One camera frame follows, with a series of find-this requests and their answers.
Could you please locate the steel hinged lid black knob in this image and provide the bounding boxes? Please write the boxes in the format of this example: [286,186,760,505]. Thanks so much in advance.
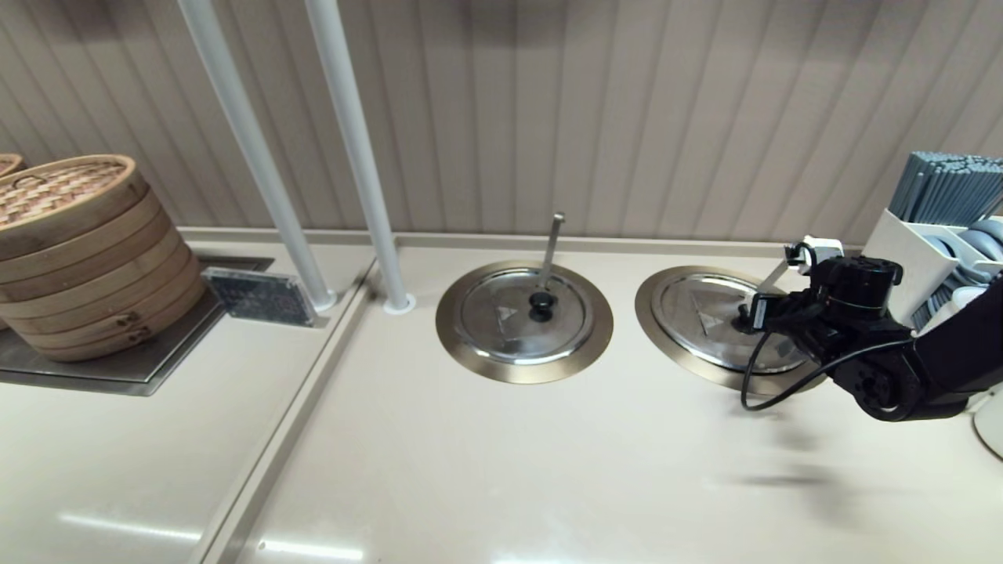
[652,273,811,374]
[458,268,595,366]

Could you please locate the round steel well with ring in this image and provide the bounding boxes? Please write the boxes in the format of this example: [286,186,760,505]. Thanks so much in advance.
[635,266,833,395]

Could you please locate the stacked bamboo steamer baskets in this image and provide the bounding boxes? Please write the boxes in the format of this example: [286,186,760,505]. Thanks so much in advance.
[0,154,209,363]

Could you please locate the grey plastic spoons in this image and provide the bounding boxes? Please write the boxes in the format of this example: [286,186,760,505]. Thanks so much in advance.
[913,219,1003,326]

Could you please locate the white ceramic jar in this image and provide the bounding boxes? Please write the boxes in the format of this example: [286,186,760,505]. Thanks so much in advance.
[913,286,1003,412]
[972,385,1003,461]

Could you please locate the left steel ladle handle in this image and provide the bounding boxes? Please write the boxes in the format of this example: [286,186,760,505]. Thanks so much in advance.
[536,212,566,292]

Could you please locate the steel steamer tray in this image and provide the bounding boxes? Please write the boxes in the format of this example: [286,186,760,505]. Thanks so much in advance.
[0,257,277,397]

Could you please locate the grey chopsticks bundle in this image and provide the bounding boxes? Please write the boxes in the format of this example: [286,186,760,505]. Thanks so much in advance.
[889,152,1003,228]

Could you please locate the white metal pole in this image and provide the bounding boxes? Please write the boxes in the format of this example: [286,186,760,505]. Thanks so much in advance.
[304,0,417,316]
[177,0,339,313]

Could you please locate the white utensil caddy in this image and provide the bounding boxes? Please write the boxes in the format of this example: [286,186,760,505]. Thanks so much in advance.
[862,208,1003,330]

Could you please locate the steel ladle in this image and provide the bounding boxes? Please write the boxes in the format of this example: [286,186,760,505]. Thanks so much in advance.
[762,257,794,297]

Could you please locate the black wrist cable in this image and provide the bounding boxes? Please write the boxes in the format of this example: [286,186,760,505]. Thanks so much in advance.
[740,309,914,412]

